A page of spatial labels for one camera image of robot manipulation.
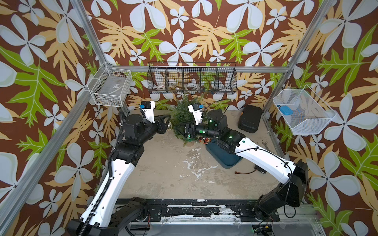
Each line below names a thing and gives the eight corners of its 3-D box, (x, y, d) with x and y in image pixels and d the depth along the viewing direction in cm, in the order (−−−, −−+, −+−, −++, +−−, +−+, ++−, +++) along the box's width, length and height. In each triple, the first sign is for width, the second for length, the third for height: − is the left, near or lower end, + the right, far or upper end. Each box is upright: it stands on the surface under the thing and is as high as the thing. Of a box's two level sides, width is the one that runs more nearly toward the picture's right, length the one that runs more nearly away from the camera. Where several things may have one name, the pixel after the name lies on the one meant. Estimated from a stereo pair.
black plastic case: (235, 129, 112) (237, 124, 107) (242, 109, 126) (244, 103, 121) (254, 136, 108) (258, 130, 103) (259, 114, 122) (262, 108, 117)
